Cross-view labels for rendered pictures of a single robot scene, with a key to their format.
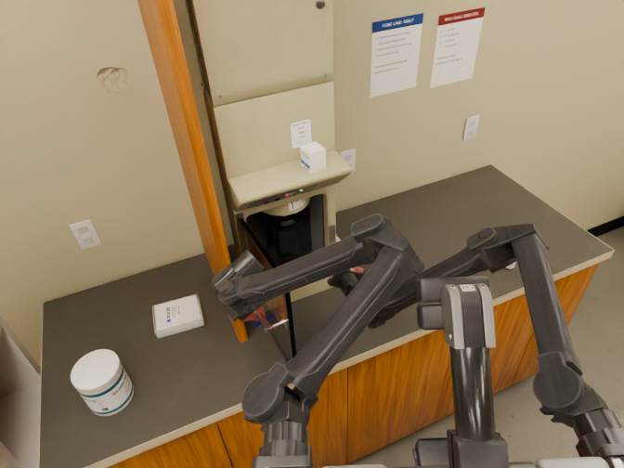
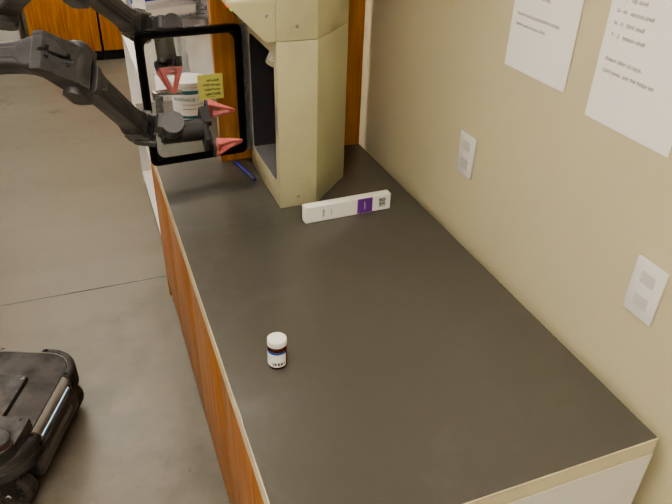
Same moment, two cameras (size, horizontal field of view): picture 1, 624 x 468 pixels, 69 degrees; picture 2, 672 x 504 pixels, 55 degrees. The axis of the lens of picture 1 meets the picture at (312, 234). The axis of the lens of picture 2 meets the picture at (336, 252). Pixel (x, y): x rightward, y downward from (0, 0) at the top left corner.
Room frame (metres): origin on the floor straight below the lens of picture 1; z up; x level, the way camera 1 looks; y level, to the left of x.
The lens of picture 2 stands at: (1.31, -1.70, 1.83)
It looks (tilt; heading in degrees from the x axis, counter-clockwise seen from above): 33 degrees down; 90
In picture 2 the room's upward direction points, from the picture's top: 2 degrees clockwise
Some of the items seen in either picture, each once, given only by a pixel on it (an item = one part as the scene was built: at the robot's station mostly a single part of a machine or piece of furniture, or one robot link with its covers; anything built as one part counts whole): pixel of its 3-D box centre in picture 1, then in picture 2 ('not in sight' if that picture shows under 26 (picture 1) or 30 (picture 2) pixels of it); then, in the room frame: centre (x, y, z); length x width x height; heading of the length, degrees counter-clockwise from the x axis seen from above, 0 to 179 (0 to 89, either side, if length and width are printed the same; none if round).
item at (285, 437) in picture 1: (285, 456); not in sight; (0.32, 0.06, 1.45); 0.09 x 0.08 x 0.12; 89
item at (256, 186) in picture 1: (292, 188); (237, 8); (1.04, 0.05, 1.46); 0.32 x 0.12 x 0.10; 111
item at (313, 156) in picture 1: (313, 157); not in sight; (1.07, -0.01, 1.54); 0.05 x 0.05 x 0.06; 29
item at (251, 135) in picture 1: (274, 194); (303, 55); (1.21, 0.11, 1.33); 0.32 x 0.25 x 0.77; 111
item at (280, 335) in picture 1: (267, 298); (194, 96); (0.89, 0.14, 1.19); 0.30 x 0.01 x 0.40; 26
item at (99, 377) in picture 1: (103, 383); not in sight; (0.76, 0.63, 1.02); 0.13 x 0.13 x 0.15
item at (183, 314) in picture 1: (177, 315); not in sight; (1.04, 0.48, 0.96); 0.16 x 0.12 x 0.04; 106
